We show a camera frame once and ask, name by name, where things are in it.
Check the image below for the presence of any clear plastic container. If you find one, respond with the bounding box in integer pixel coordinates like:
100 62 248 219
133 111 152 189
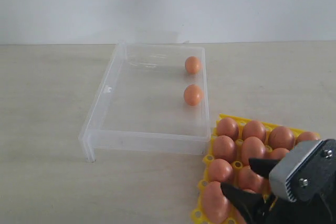
79 43 211 162

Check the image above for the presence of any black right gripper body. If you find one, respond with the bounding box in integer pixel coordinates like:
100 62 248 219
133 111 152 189
265 176 335 224

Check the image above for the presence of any yellow plastic egg tray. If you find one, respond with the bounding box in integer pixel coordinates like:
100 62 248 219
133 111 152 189
192 114 320 223

